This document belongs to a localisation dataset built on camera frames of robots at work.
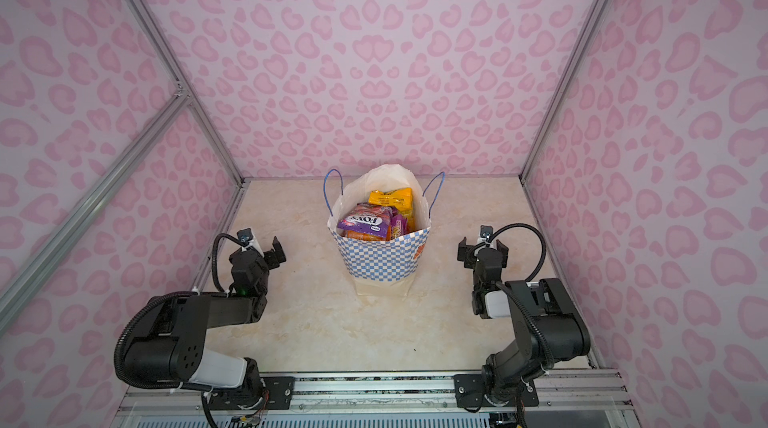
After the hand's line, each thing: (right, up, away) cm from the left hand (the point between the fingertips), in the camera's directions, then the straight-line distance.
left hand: (262, 237), depth 90 cm
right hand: (+67, 0, +2) cm, 67 cm away
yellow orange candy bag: (+42, +11, -2) cm, 43 cm away
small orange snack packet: (+33, +2, -12) cm, 35 cm away
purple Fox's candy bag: (+33, +6, -10) cm, 35 cm away
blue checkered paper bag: (+36, -7, -11) cm, 38 cm away
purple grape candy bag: (+41, +4, -6) cm, 42 cm away
